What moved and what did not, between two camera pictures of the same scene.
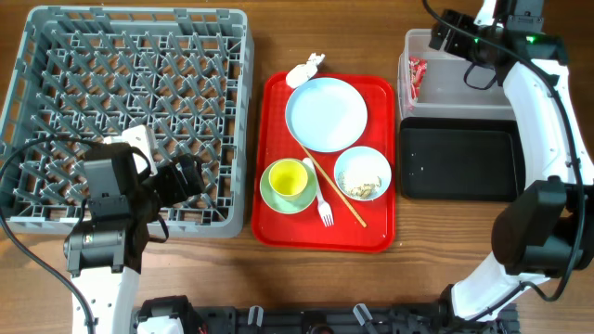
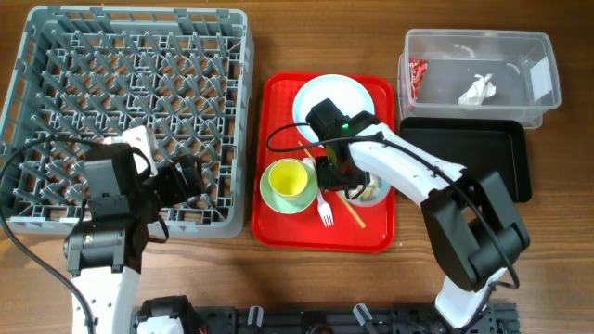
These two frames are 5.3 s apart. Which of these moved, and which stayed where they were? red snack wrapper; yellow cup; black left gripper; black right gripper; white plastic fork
Moved: black right gripper
Stayed: red snack wrapper; white plastic fork; yellow cup; black left gripper
